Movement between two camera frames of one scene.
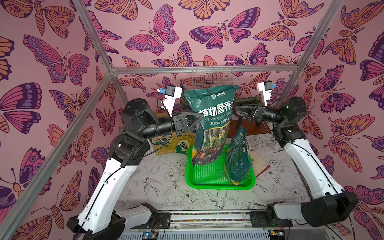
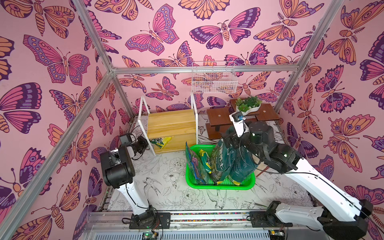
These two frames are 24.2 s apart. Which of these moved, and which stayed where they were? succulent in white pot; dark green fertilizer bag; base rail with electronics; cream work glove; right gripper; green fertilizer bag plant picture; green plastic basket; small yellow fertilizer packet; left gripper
Moved: right gripper; small yellow fertilizer packet; left gripper; green fertilizer bag plant picture; dark green fertilizer bag
Stayed: cream work glove; succulent in white pot; base rail with electronics; green plastic basket
